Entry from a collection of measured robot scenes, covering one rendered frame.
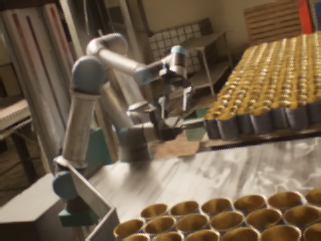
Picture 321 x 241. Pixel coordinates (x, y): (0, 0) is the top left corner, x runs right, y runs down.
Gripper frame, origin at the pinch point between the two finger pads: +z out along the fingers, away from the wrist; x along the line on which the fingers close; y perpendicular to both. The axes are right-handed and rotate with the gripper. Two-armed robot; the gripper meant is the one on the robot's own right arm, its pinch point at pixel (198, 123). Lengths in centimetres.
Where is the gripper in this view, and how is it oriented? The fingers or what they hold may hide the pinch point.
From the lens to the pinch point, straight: 155.8
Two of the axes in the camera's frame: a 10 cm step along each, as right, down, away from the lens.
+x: -2.3, 3.2, -9.2
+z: 9.3, -1.9, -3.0
